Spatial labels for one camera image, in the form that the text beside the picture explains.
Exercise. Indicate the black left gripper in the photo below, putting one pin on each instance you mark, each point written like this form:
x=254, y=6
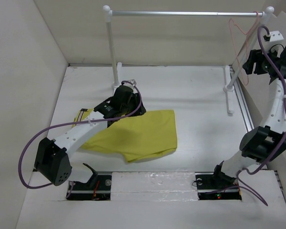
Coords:
x=135, y=98

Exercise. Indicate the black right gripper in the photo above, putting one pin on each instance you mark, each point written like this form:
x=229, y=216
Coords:
x=256, y=55

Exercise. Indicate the yellow trousers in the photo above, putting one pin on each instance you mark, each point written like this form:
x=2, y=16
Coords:
x=147, y=136

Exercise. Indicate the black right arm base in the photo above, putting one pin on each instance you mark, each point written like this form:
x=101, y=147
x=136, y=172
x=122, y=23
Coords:
x=210, y=189

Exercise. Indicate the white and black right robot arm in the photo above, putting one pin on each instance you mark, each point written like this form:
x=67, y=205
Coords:
x=267, y=141

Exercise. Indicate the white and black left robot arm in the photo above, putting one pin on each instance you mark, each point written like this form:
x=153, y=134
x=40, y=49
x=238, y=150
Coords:
x=53, y=155

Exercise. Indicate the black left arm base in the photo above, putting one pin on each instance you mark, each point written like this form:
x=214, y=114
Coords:
x=99, y=191

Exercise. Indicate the white and silver clothes rack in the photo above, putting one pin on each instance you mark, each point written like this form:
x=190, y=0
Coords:
x=262, y=19

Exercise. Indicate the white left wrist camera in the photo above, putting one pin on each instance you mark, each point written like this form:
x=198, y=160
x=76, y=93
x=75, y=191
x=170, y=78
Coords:
x=129, y=83

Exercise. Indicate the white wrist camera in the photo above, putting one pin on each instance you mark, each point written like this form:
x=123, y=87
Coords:
x=129, y=83
x=273, y=37

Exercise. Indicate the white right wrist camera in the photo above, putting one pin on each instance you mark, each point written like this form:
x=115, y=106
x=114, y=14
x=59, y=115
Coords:
x=273, y=37

